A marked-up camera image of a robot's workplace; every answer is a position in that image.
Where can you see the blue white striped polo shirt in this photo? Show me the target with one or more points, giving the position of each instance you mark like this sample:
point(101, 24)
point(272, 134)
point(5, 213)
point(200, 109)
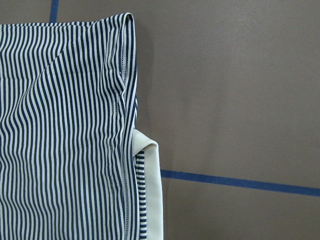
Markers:
point(73, 166)

